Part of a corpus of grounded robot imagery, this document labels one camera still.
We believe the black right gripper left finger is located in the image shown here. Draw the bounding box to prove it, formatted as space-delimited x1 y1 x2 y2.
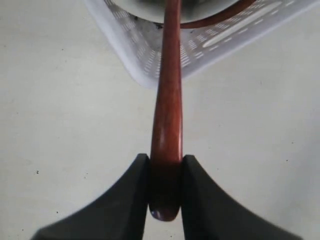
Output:
32 153 149 240

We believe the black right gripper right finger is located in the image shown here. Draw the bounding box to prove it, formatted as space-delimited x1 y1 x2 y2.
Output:
181 155 300 240

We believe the dark red wooden spoon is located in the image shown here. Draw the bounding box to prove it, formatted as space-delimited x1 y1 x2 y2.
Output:
148 0 183 222

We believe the white perforated plastic basket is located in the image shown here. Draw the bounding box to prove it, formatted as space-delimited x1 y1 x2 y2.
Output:
85 0 317 88

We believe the grey ceramic bowl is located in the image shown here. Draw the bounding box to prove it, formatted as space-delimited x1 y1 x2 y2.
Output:
113 0 238 23

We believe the brown wooden plate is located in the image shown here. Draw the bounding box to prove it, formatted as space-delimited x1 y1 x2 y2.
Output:
180 0 256 29

